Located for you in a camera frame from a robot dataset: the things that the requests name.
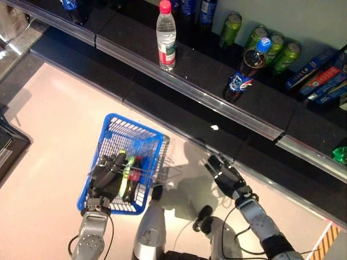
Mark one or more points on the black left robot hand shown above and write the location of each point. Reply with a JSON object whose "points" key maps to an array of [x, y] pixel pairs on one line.
{"points": [[108, 176]]}

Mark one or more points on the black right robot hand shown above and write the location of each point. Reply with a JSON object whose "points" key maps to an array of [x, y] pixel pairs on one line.
{"points": [[227, 176]]}

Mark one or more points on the green Sprite bottle pale cap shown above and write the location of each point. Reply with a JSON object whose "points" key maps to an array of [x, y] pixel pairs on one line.
{"points": [[127, 178]]}

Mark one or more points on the Coke bottle red label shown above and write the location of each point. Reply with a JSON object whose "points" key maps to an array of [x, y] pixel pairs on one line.
{"points": [[135, 176]]}

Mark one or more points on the blue plastic shopping basket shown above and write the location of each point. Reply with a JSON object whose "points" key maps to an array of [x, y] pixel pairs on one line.
{"points": [[135, 135]]}

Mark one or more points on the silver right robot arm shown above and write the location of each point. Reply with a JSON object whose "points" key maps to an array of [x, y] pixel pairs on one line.
{"points": [[260, 224]]}

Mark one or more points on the white paper scrap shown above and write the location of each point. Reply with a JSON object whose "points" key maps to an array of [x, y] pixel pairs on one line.
{"points": [[214, 127]]}

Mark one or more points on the black framed cabinet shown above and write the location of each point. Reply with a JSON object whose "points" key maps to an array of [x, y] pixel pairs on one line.
{"points": [[11, 146]]}

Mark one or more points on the green Sprite bottle yellow cap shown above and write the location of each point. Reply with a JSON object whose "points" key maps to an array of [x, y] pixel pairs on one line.
{"points": [[341, 155]]}

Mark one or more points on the red and blue cookie box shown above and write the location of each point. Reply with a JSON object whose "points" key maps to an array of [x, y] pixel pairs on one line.
{"points": [[322, 78]]}

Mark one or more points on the small water bottle red cap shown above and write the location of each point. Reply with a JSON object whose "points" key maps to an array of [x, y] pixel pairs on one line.
{"points": [[166, 40]]}

